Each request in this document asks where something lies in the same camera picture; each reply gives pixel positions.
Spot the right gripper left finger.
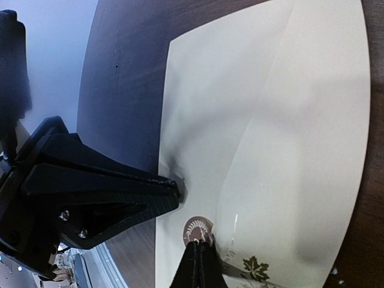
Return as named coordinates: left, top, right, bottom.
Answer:
left=170, top=241, right=198, bottom=288

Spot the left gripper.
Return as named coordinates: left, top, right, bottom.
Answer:
left=1, top=116, right=179, bottom=281

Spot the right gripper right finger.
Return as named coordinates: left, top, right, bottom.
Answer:
left=197, top=238, right=227, bottom=288

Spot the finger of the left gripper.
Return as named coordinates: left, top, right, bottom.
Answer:
left=38, top=133, right=181, bottom=193

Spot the round brown seal sticker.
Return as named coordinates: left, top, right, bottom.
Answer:
left=182, top=216, right=214, bottom=246

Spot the brown paper envelope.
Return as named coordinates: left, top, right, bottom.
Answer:
left=155, top=1, right=370, bottom=287

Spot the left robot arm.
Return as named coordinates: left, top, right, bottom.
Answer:
left=1, top=10, right=180, bottom=281

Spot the front aluminium rail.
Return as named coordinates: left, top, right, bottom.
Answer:
left=70, top=243, right=128, bottom=288

